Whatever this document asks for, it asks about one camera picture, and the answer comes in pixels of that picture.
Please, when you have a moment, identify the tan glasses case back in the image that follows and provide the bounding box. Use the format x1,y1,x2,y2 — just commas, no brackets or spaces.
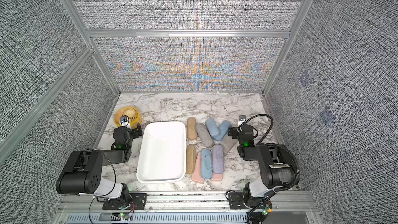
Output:
187,117,198,140

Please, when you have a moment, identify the pink glasses case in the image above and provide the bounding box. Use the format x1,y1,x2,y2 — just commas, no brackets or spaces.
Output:
191,152,204,184
210,149,223,183

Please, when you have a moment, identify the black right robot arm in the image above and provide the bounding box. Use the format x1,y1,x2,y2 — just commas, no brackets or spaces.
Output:
228,114,300,208

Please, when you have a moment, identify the white plastic storage tray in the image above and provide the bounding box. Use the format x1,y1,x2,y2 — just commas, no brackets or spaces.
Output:
136,121,187,184

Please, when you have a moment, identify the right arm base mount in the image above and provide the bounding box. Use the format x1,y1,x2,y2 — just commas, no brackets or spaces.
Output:
225,190,272,210

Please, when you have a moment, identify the grey fabric glasses case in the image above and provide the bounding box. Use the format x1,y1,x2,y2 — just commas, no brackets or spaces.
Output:
195,123,215,148

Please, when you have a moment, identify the blue glasses case front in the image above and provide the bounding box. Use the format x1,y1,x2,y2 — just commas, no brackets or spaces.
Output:
201,149,212,179

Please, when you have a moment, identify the tan glasses case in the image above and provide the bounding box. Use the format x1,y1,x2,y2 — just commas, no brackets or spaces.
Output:
186,144,197,175
187,117,198,140

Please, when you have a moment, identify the yellow bamboo steamer basket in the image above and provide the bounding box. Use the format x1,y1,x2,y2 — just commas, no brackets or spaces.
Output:
114,106,142,129

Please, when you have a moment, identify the purple fabric glasses case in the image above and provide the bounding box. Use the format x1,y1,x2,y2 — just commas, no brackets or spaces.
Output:
212,144,224,174

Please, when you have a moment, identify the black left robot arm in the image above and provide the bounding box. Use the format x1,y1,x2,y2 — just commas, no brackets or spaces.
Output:
56,115,143,210

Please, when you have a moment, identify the aluminium front rail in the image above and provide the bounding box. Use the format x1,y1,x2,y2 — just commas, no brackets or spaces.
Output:
53,191,322,224

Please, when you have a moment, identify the tan glasses case front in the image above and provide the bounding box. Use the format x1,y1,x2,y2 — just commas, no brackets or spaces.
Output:
186,144,197,175

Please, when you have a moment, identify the grey rectangular glasses case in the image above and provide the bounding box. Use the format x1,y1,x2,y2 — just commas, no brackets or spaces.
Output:
219,136,238,156

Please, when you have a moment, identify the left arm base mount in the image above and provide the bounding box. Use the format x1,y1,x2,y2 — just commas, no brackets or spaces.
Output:
102,193,148,211

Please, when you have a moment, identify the pink glasses case right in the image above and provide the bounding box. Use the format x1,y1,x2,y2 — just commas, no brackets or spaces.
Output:
210,149,223,183

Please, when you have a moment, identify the pink glasses case left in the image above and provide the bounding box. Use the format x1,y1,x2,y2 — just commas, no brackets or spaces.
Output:
191,152,204,184

